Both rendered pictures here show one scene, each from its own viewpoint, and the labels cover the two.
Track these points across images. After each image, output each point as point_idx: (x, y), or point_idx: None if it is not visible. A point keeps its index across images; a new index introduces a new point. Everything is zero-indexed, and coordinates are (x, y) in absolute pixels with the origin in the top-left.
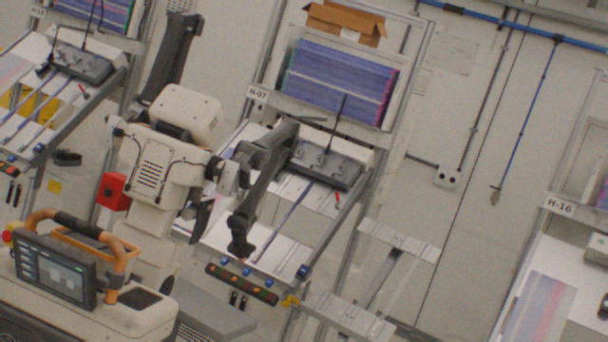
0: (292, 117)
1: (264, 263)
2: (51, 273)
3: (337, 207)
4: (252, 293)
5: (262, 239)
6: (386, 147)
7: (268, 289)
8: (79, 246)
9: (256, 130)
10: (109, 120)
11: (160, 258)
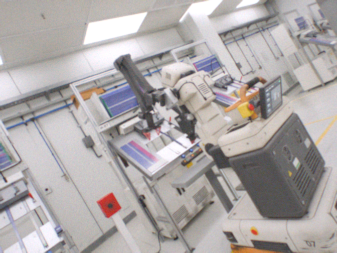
0: (114, 130)
1: (188, 145)
2: (274, 96)
3: (170, 124)
4: (201, 151)
5: (176, 144)
6: (155, 104)
7: (180, 169)
8: (253, 96)
9: (116, 139)
10: (166, 92)
11: (224, 120)
